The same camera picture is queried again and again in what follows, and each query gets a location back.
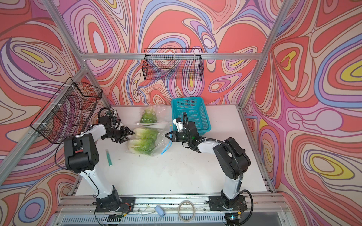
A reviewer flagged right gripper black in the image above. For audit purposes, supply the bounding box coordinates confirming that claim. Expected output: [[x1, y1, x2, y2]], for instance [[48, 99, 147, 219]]
[[165, 130, 192, 143]]

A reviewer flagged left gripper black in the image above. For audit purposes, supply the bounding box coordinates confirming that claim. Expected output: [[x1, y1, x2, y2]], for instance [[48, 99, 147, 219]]
[[103, 127, 134, 144]]

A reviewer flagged chinese cabbage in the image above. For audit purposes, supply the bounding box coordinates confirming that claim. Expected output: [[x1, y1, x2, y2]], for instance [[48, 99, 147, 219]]
[[134, 128, 158, 140], [128, 139, 156, 155]]

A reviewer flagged clear zip-top bag blue seal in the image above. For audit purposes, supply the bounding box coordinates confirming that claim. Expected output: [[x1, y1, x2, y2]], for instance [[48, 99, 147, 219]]
[[127, 127, 172, 156]]

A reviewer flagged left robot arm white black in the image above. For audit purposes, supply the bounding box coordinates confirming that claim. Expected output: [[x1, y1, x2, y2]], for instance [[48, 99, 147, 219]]
[[64, 116, 135, 212]]

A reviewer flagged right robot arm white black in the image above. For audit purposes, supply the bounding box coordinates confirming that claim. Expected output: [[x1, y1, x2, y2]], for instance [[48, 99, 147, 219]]
[[165, 125, 251, 211]]

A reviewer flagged small clear bag pink seal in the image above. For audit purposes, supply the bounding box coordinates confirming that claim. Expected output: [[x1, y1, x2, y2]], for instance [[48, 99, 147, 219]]
[[138, 105, 171, 124]]

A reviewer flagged clear cup of pens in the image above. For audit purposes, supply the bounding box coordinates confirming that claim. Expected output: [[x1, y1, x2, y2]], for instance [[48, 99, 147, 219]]
[[104, 107, 118, 119]]

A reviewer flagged green marker pen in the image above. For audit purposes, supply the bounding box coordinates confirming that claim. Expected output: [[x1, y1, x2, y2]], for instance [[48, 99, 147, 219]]
[[106, 149, 113, 167]]

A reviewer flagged teal plastic basket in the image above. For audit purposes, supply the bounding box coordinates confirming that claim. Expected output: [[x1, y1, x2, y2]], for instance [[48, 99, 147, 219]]
[[171, 97, 211, 135]]

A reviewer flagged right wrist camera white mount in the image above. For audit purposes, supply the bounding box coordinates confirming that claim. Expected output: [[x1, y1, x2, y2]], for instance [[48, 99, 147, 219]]
[[173, 117, 183, 132]]

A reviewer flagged black wire basket left wall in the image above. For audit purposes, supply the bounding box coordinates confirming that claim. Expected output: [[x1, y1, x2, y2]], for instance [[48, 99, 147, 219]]
[[30, 78, 103, 144]]

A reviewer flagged black wire basket wall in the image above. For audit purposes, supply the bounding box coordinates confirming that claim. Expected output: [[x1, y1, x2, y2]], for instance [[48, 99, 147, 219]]
[[30, 78, 103, 144], [142, 48, 204, 81]]

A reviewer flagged coiled beige cable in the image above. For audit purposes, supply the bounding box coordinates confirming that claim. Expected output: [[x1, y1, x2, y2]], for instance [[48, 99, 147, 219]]
[[177, 200, 196, 223]]

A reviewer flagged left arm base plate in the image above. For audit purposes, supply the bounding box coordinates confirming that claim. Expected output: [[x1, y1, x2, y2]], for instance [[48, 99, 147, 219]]
[[94, 196, 136, 214]]

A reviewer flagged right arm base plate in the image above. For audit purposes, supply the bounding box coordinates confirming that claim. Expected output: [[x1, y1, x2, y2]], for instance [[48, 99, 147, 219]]
[[206, 195, 248, 212]]

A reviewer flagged black wire basket back wall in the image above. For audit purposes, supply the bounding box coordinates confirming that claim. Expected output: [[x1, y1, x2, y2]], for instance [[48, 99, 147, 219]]
[[142, 48, 204, 81]]

